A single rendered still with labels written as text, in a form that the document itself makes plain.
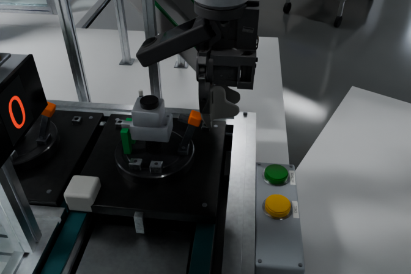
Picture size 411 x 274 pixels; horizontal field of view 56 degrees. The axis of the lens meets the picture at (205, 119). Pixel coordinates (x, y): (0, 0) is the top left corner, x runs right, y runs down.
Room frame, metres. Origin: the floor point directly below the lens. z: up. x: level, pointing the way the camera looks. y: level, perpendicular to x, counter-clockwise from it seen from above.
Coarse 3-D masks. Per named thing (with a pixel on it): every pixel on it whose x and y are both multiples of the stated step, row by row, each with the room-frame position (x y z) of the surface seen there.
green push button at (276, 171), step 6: (270, 168) 0.48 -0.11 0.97; (276, 168) 0.48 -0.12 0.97; (282, 168) 0.48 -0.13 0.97; (264, 174) 0.47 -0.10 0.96; (270, 174) 0.47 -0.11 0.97; (276, 174) 0.47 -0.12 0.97; (282, 174) 0.47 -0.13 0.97; (270, 180) 0.46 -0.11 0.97; (276, 180) 0.45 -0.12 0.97; (282, 180) 0.45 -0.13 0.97
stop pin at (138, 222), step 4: (136, 212) 0.39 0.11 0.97; (140, 212) 0.39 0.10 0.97; (136, 216) 0.38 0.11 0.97; (140, 216) 0.38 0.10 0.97; (136, 220) 0.38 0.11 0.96; (140, 220) 0.38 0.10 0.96; (144, 220) 0.39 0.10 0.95; (136, 224) 0.38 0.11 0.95; (140, 224) 0.38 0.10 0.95; (144, 224) 0.39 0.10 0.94; (136, 228) 0.38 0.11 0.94; (140, 228) 0.38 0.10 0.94; (144, 228) 0.38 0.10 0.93; (140, 232) 0.38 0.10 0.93
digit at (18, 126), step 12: (12, 84) 0.34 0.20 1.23; (0, 96) 0.32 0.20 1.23; (12, 96) 0.34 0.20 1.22; (24, 96) 0.35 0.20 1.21; (0, 108) 0.31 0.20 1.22; (12, 108) 0.33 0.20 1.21; (24, 108) 0.35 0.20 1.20; (12, 120) 0.32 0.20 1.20; (24, 120) 0.34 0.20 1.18; (12, 132) 0.32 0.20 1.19
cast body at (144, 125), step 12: (144, 96) 0.52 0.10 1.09; (144, 108) 0.50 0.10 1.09; (156, 108) 0.50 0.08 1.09; (132, 120) 0.50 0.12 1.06; (144, 120) 0.49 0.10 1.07; (156, 120) 0.49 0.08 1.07; (168, 120) 0.51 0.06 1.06; (132, 132) 0.49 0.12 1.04; (144, 132) 0.49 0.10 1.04; (156, 132) 0.49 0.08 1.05; (168, 132) 0.49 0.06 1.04
